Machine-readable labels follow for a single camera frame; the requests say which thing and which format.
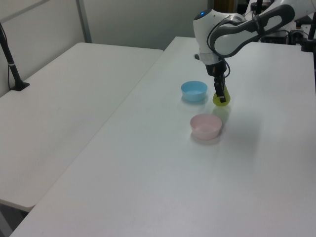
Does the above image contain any small camera on mount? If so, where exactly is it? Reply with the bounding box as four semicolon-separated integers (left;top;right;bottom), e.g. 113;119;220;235
288;21;307;45

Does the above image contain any black camera pole with base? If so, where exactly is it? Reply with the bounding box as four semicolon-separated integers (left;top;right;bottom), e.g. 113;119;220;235
0;22;31;92

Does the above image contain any grey metal partition post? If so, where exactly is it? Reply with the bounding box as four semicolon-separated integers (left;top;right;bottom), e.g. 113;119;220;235
75;0;93;44

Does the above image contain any black clamp stand pole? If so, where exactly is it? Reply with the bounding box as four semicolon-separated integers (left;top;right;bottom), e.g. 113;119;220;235
300;19;316;53

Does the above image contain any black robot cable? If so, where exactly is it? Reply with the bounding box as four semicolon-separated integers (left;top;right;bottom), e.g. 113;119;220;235
206;16;232;79

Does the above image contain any black electronics box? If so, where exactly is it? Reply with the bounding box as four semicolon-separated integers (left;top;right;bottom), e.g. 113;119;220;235
261;30;290;44

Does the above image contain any pink plastic bowl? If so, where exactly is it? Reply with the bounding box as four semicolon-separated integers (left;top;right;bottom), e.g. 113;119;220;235
190;114;223;140

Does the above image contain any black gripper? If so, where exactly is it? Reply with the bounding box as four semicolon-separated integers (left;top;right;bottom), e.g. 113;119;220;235
204;58;228;104

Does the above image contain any blue plastic bowl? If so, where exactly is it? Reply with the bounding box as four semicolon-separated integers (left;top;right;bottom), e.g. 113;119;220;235
180;80;208;102

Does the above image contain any green pear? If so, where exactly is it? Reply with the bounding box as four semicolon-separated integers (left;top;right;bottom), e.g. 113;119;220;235
212;84;233;108

